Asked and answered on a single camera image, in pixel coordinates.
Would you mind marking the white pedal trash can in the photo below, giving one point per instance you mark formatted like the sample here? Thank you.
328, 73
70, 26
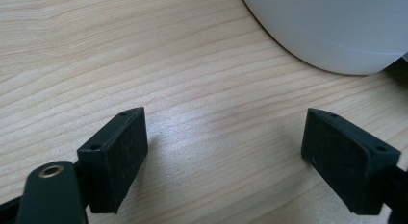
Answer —
336, 28

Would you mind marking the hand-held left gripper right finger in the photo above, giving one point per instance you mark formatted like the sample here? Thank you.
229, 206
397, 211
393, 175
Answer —
343, 160

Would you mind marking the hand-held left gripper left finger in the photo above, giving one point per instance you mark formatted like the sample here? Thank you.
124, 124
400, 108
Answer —
112, 160

